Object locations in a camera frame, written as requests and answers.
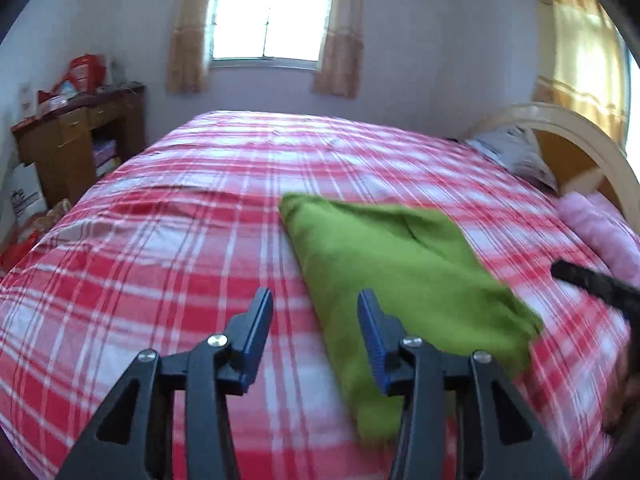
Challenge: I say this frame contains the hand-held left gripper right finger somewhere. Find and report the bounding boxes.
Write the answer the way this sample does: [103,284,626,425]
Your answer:
[357,289,571,480]

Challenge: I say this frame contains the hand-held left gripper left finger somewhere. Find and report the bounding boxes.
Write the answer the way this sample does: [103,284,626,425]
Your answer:
[57,287,275,480]

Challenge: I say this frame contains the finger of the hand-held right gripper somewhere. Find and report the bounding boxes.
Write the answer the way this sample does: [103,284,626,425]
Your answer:
[551,259,640,322]

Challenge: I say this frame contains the green small garment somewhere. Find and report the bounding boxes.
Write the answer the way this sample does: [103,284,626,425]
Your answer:
[278,192,545,447]

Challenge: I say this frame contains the pink pillow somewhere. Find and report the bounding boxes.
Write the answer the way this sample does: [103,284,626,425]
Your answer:
[557,190,640,287]

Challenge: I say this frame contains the red plaid bed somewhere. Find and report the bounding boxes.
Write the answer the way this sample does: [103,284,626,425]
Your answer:
[0,109,640,480]

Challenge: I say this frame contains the grey pillow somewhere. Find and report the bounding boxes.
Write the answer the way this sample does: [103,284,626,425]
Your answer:
[464,127,559,192]

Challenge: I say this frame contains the cream bed headboard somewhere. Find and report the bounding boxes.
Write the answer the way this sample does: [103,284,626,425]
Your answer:
[462,102,640,222]

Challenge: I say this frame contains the yellow curtain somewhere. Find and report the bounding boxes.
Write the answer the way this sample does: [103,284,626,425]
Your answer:
[532,0,632,147]

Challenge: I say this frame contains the stack of books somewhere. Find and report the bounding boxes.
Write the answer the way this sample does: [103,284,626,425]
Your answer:
[92,138,122,176]

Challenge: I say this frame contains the brown woven bag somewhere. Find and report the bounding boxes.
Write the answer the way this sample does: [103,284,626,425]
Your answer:
[34,198,74,231]

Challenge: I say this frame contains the crumpled red plastic bag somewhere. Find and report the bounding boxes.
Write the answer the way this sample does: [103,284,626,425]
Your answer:
[0,239,37,277]

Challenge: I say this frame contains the wooden desk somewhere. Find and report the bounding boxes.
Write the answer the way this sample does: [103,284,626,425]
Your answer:
[10,83,147,207]

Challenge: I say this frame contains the white paper bag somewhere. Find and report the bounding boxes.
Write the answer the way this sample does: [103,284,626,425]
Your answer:
[6,162,49,227]

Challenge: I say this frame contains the beige curtain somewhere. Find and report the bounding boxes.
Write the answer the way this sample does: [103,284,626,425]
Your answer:
[166,0,217,95]
[312,0,369,100]

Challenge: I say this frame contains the bright window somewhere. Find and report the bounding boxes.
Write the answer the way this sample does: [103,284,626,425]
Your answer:
[209,0,337,69]

